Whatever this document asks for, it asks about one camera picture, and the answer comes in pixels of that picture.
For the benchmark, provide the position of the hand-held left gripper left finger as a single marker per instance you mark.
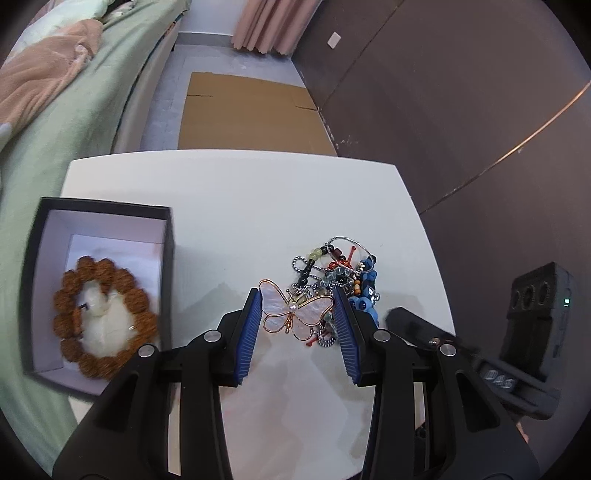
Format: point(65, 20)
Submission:
point(247, 337)

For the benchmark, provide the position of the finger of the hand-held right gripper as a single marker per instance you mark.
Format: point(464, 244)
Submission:
point(415, 330)

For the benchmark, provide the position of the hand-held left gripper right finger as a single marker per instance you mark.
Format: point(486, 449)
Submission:
point(347, 341)

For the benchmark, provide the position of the pearl butterfly brooch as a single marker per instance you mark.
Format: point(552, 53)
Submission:
point(281, 309)

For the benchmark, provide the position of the pile of beaded jewelry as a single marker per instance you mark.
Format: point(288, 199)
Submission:
point(339, 272)

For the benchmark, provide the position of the black gift box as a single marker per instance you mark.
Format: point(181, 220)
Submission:
point(99, 210)

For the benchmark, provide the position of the blue bear charm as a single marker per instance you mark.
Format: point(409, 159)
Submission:
point(368, 281)

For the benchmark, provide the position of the white pendant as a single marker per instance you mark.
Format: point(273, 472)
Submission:
point(104, 323)

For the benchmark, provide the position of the flat brown cardboard sheet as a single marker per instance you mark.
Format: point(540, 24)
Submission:
point(254, 110)

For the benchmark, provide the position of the bed with green sheet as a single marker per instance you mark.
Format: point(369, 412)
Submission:
point(78, 115)

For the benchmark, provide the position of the pink curtain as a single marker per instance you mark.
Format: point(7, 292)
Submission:
point(272, 23)

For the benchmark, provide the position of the pink fleece blanket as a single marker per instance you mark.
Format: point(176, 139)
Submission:
point(41, 69)

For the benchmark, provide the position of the floral pillow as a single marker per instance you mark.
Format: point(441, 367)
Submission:
point(69, 9)

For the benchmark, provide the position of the white wall switch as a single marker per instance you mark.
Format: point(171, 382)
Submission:
point(333, 40)

